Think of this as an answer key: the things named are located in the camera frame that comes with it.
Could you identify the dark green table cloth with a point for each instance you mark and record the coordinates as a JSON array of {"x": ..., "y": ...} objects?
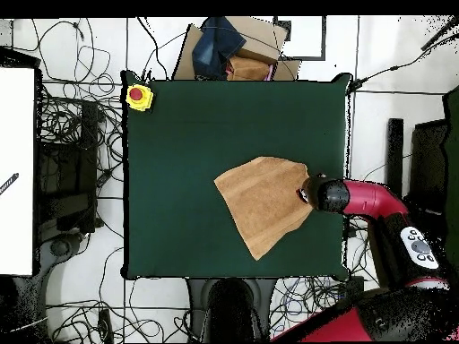
[{"x": 179, "y": 143}]

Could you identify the dark grey stand base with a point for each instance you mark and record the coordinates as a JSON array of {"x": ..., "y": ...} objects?
[{"x": 50, "y": 265}]

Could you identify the black power box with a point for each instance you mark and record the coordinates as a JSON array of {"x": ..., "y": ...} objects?
[{"x": 355, "y": 283}]

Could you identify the black equipment rack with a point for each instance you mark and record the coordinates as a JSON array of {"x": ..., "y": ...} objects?
[{"x": 68, "y": 172}]

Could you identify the brown cardboard box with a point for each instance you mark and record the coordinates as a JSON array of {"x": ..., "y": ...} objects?
[{"x": 258, "y": 39}]

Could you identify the striped black rod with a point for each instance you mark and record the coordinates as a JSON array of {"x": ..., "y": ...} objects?
[{"x": 10, "y": 182}]

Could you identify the pink cloth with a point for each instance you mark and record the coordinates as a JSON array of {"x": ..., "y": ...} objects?
[{"x": 271, "y": 71}]

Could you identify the brown folded cloth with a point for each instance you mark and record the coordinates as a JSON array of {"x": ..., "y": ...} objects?
[{"x": 247, "y": 70}]

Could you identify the black power strip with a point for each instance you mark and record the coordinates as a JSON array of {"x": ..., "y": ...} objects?
[{"x": 105, "y": 324}]

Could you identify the dark green fabric panel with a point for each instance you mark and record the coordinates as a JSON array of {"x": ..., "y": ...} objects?
[{"x": 453, "y": 143}]

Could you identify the black panel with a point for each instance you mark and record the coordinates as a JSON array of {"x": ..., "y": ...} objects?
[{"x": 428, "y": 165}]

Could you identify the tan terry towel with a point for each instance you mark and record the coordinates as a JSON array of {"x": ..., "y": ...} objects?
[{"x": 261, "y": 200}]

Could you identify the blue jeans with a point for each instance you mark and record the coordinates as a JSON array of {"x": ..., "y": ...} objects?
[{"x": 215, "y": 46}]

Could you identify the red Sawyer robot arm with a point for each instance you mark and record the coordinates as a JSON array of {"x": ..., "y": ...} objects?
[{"x": 376, "y": 200}]

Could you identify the black flat bar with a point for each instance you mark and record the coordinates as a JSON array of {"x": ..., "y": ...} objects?
[{"x": 394, "y": 154}]

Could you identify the yellow emergency stop button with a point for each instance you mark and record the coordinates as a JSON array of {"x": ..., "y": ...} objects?
[{"x": 143, "y": 104}]

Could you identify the white panel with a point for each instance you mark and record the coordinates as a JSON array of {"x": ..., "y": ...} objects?
[{"x": 16, "y": 143}]

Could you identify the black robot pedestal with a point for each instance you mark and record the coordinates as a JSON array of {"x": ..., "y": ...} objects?
[{"x": 229, "y": 308}]

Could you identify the black round knob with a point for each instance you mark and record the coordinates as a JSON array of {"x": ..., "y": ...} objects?
[{"x": 60, "y": 248}]

